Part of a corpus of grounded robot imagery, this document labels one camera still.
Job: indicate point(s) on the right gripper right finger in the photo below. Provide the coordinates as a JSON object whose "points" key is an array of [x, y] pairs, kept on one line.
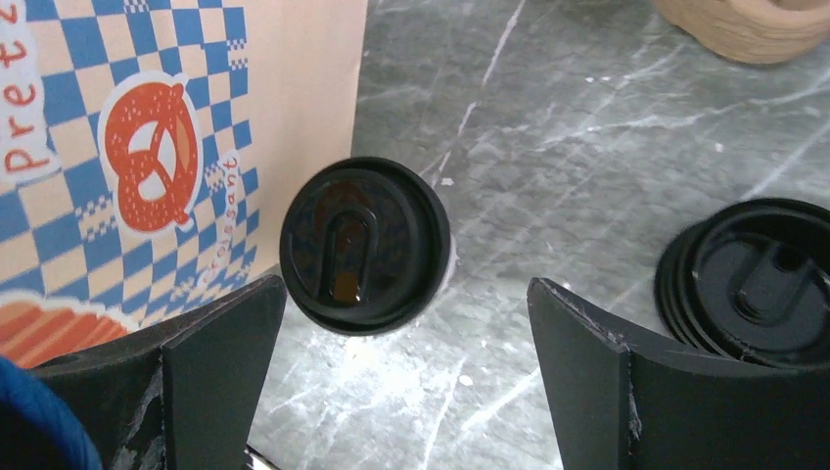
{"points": [[624, 397]]}

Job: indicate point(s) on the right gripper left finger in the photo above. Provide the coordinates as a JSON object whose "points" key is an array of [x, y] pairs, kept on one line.
{"points": [[182, 393]]}

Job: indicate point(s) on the blue checkered paper bag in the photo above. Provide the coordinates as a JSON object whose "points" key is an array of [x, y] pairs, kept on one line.
{"points": [[149, 153]]}

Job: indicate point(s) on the stack of black lids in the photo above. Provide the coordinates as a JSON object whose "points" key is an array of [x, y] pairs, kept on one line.
{"points": [[751, 282]]}

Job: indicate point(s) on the brown cardboard cup carrier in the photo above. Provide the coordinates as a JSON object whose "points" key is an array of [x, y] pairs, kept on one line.
{"points": [[755, 32]]}

